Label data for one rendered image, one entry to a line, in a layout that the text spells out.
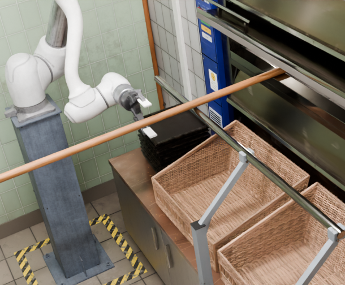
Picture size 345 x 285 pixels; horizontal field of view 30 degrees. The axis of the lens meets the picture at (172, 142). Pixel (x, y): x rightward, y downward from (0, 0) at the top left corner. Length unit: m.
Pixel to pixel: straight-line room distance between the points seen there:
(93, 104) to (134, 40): 1.13
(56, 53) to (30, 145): 0.44
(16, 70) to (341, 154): 1.44
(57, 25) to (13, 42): 0.58
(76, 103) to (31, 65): 0.41
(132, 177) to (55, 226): 0.48
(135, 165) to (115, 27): 0.83
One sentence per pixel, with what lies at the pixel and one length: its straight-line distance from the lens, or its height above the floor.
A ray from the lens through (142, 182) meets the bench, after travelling 3.12.
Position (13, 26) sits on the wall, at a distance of 3.42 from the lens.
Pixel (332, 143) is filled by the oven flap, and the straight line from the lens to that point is 2.45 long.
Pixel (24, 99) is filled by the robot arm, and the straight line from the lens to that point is 2.96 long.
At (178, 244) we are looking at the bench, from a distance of 2.75.
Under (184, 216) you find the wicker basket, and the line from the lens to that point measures 2.67.
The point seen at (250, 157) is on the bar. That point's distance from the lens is 2.17.
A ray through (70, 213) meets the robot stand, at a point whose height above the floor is 0.42.
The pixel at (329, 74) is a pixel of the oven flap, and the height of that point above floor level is 1.40.
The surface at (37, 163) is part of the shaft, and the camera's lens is 2.30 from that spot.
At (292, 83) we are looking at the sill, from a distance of 2.57.
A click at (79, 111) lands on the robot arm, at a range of 2.60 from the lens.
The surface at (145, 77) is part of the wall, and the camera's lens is 3.79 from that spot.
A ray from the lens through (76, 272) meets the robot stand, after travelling 3.55.
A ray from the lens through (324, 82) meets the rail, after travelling 2.06.
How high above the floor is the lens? 2.43
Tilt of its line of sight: 33 degrees down
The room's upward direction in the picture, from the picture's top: 9 degrees counter-clockwise
